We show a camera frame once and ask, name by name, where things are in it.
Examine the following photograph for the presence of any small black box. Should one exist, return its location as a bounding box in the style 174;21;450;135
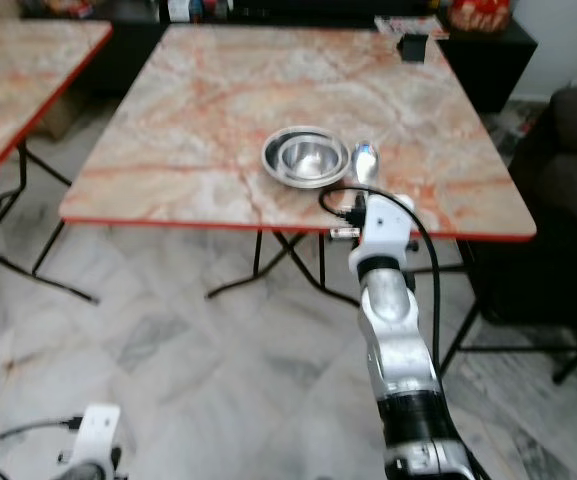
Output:
398;33;430;64

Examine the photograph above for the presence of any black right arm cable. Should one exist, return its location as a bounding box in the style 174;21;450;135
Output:
319;185;445;401

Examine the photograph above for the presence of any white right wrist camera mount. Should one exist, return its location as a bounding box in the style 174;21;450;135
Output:
348;190;419;273

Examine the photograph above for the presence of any round steel bowl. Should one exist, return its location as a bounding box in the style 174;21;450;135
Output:
262;126;352;190

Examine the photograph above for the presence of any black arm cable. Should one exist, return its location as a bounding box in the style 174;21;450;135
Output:
0;418;85;475
319;185;445;401

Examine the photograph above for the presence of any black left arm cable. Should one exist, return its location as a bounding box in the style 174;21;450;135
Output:
0;418;85;475

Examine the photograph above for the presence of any red snack bag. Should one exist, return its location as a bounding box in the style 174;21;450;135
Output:
447;0;513;34

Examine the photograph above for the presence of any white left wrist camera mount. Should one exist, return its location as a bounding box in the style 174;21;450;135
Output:
72;403;122;467

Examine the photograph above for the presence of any black low cabinet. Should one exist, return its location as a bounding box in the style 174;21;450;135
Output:
18;0;539;114

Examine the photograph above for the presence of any marble pattern folding table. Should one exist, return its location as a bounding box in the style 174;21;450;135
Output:
0;20;114;303
60;24;539;301

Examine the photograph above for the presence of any white small carton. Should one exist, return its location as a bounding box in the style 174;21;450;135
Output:
166;0;205;23

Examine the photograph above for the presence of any flat printed magazine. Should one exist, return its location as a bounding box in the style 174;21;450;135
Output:
373;15;450;39

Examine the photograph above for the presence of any dark upholstered sofa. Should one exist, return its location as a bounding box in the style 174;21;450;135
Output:
440;85;577;386

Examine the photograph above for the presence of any steel spoon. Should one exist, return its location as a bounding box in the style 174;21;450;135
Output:
353;143;381;187

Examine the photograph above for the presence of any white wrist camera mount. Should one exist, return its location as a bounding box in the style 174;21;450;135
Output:
348;190;419;273
72;403;122;467

